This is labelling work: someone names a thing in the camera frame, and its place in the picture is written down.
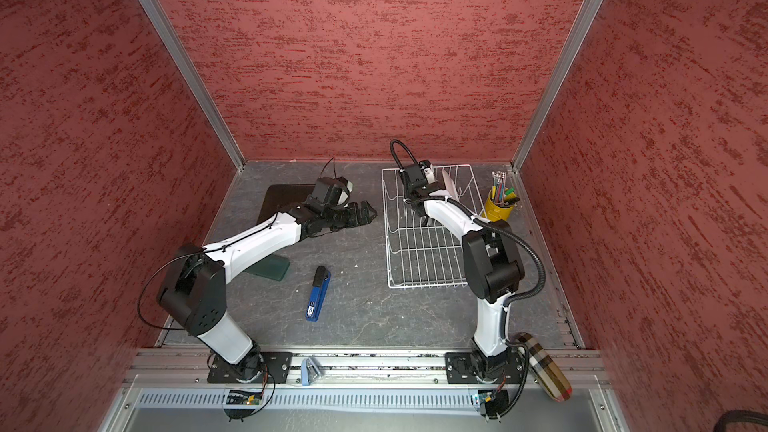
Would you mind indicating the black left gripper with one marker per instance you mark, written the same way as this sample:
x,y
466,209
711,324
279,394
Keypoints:
x,y
354,219

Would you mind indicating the white wire dish rack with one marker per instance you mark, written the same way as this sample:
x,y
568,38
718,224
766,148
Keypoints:
x,y
420,253

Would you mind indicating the plaid patterned roll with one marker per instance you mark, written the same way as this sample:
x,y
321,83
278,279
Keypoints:
x,y
545,370

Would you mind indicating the aluminium right corner post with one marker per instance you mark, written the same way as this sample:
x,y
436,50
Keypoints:
x,y
578,32

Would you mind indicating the aluminium corner post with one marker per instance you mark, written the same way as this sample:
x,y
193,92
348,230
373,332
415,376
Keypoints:
x,y
578,32
174,46

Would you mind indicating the pens in cup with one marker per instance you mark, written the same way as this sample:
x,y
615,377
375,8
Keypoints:
x,y
503,186

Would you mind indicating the blue black stapler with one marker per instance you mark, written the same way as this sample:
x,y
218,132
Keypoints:
x,y
320,284

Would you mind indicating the yellow pen cup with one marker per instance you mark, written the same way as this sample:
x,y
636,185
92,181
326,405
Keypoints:
x,y
494,210

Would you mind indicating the dark square plate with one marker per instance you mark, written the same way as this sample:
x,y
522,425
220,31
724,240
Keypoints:
x,y
280,196

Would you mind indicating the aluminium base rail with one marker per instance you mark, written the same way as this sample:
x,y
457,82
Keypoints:
x,y
356,379

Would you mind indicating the aluminium left corner post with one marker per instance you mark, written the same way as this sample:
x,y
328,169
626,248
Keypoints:
x,y
174,46

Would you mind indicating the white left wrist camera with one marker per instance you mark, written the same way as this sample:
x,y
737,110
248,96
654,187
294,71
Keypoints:
x,y
332,192

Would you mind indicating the blue white clip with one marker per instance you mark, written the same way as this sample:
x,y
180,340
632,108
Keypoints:
x,y
310,371

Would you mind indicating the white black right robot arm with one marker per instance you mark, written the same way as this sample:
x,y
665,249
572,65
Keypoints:
x,y
492,264

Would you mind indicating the green sponge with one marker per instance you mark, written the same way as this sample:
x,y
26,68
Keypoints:
x,y
273,267

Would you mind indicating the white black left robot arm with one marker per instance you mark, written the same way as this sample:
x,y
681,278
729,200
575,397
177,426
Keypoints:
x,y
194,286

